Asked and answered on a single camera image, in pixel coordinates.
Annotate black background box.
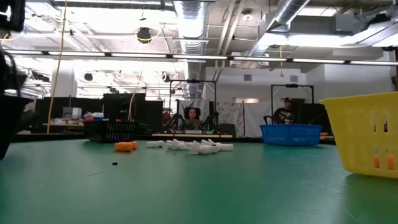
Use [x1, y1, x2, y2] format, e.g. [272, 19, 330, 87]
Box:
[217, 123, 236, 138]

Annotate black metal frame stand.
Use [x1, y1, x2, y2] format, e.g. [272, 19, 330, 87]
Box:
[169, 79, 218, 138]
[270, 83, 315, 125]

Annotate large silver ceiling duct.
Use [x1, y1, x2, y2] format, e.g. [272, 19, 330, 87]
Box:
[245, 0, 312, 63]

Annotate yellow plastic slotted basket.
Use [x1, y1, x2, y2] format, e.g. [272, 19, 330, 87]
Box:
[319, 91, 398, 179]

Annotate person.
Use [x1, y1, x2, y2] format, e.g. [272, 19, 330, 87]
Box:
[272, 96, 297, 124]
[179, 106, 206, 131]

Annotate yellow hanging cable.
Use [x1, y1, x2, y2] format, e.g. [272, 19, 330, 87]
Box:
[45, 0, 68, 134]

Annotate long ceiling tube light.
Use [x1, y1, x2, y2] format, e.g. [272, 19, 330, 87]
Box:
[291, 58, 346, 65]
[231, 55, 289, 63]
[109, 52, 170, 59]
[47, 50, 107, 58]
[172, 54, 229, 61]
[348, 60, 398, 67]

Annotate black plastic slotted basket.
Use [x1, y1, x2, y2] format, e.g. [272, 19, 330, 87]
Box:
[83, 120, 140, 143]
[0, 95, 34, 161]

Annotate blue plastic slotted basket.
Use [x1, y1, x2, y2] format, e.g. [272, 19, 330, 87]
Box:
[259, 124, 323, 147]

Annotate black partition cabinets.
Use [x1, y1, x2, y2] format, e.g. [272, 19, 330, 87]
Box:
[30, 92, 165, 135]

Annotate ribbed silver ceiling duct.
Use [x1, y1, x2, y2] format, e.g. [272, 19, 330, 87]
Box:
[172, 0, 208, 99]

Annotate white hanging sheet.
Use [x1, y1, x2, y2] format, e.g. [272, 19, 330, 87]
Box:
[178, 98, 276, 138]

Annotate black hanging ceiling dome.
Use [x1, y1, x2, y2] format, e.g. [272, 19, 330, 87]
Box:
[136, 27, 153, 44]

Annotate white storage box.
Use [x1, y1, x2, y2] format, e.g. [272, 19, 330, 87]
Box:
[62, 106, 83, 120]

